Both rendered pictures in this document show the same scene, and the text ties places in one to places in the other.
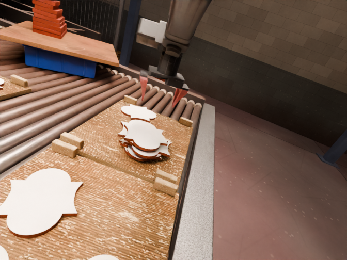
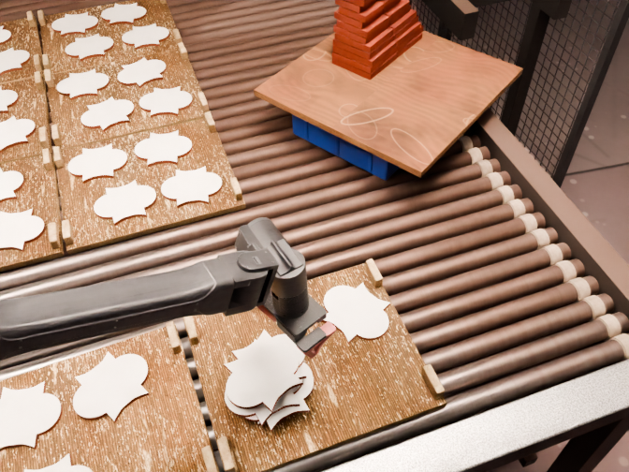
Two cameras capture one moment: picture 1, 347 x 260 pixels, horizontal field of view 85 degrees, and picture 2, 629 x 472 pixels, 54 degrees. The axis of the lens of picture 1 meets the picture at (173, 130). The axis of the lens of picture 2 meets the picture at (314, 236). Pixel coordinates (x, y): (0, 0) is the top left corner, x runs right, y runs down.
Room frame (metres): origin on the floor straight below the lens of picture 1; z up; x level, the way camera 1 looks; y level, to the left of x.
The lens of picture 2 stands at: (0.38, -0.46, 1.98)
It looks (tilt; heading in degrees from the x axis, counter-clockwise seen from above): 49 degrees down; 69
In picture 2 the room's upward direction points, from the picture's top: 1 degrees counter-clockwise
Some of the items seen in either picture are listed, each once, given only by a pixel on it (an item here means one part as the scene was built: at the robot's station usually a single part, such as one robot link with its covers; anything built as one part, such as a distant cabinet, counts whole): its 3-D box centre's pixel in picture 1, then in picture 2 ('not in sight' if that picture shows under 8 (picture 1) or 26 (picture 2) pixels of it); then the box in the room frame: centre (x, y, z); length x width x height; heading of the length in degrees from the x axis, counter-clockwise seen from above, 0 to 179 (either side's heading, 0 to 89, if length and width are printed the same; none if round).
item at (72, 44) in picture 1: (69, 42); (389, 81); (1.06, 0.72, 1.03); 0.50 x 0.50 x 0.02; 29
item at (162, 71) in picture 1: (168, 66); (290, 297); (0.54, 0.08, 1.19); 0.10 x 0.07 x 0.07; 109
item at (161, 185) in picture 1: (165, 186); (211, 464); (0.35, -0.03, 0.95); 0.06 x 0.02 x 0.03; 90
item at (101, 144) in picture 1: (141, 133); (308, 360); (0.58, 0.10, 0.93); 0.41 x 0.35 x 0.02; 178
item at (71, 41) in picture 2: not in sight; (109, 29); (0.43, 1.43, 0.94); 0.41 x 0.35 x 0.04; 177
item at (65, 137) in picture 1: (72, 140); (191, 329); (0.39, 0.24, 0.95); 0.06 x 0.02 x 0.03; 88
